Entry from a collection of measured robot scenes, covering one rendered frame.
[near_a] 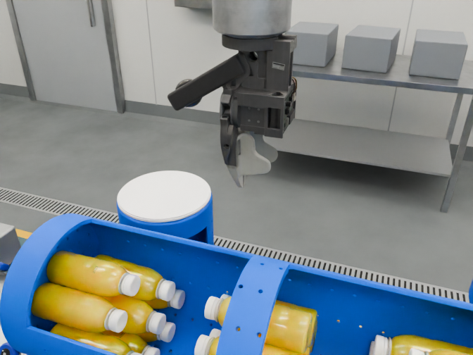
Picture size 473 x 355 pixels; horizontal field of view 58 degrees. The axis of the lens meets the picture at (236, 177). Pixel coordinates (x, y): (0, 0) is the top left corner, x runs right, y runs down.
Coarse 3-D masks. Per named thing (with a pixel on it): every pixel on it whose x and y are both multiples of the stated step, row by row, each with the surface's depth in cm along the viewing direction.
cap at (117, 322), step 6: (114, 312) 78; (120, 312) 78; (126, 312) 79; (114, 318) 77; (120, 318) 78; (126, 318) 80; (108, 324) 77; (114, 324) 77; (120, 324) 78; (114, 330) 77; (120, 330) 78
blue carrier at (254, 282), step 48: (48, 240) 78; (96, 240) 98; (144, 240) 92; (192, 240) 82; (192, 288) 94; (240, 288) 67; (288, 288) 86; (336, 288) 81; (384, 288) 70; (48, 336) 73; (192, 336) 91; (240, 336) 63; (336, 336) 85; (384, 336) 83; (432, 336) 80
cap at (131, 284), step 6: (126, 276) 80; (132, 276) 80; (138, 276) 81; (126, 282) 79; (132, 282) 80; (138, 282) 82; (126, 288) 79; (132, 288) 80; (138, 288) 82; (126, 294) 80; (132, 294) 80
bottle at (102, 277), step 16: (64, 256) 84; (80, 256) 84; (48, 272) 83; (64, 272) 82; (80, 272) 81; (96, 272) 80; (112, 272) 80; (80, 288) 82; (96, 288) 80; (112, 288) 79
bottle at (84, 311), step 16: (48, 288) 82; (64, 288) 82; (32, 304) 80; (48, 304) 79; (64, 304) 79; (80, 304) 78; (96, 304) 78; (112, 304) 80; (64, 320) 79; (80, 320) 77; (96, 320) 77
